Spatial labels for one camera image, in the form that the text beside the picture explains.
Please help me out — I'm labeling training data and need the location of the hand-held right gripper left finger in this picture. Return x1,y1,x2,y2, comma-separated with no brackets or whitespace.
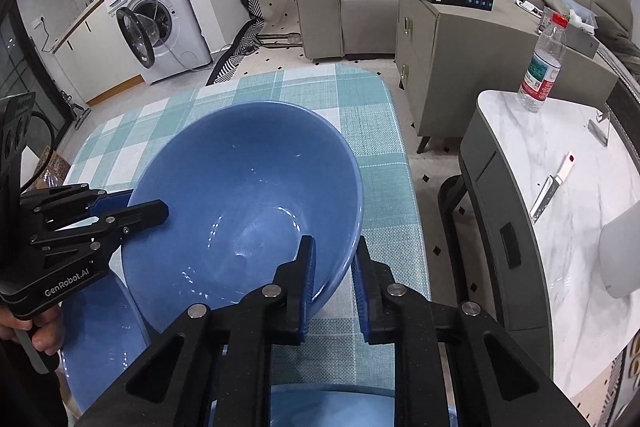
75,235,318,427

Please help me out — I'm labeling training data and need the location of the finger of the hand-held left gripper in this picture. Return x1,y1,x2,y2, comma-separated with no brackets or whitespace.
29,199,170,259
19,183,135,234

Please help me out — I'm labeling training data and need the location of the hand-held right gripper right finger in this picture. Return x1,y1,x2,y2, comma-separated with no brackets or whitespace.
351,237,592,427

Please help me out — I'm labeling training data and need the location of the blue bowl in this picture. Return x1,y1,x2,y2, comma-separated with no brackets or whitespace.
207,383,458,427
59,276,151,416
121,101,364,334

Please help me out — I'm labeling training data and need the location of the person's left hand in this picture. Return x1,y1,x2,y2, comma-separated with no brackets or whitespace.
0,303,66,357

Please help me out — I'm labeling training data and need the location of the brown patterned bag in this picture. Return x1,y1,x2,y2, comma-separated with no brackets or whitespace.
40,156,71,188

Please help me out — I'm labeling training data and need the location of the grey floor mop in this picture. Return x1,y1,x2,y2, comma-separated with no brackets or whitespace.
60,89,91,123

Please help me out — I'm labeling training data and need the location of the white kitchen cabinet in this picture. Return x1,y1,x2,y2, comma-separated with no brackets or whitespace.
32,0,149,106

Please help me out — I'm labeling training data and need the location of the dark glass door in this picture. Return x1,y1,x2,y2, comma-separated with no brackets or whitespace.
0,2,71,142

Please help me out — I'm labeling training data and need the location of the white washing machine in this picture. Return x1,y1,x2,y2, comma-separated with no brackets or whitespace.
102,0,211,86

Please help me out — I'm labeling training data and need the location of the marble coffee table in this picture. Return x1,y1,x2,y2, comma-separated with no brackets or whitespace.
437,89,640,404

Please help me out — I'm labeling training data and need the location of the grey side cabinet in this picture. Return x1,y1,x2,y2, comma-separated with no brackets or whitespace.
395,0,619,156

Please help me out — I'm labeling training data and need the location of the plastic water bottle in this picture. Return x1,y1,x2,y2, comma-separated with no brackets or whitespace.
516,13,570,114

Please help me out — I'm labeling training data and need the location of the metal phone stand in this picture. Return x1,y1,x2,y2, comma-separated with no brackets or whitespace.
587,102,616,148

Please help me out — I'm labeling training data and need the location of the grey blanket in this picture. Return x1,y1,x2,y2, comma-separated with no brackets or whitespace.
594,13,640,68

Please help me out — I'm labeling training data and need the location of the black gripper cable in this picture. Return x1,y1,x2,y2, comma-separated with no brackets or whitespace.
20,111,57,190

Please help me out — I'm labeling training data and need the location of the brown long-handled tool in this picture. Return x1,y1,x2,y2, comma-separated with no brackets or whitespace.
256,33,302,46

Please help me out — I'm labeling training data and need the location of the white-handled knife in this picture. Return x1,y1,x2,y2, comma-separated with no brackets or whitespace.
529,152,575,226

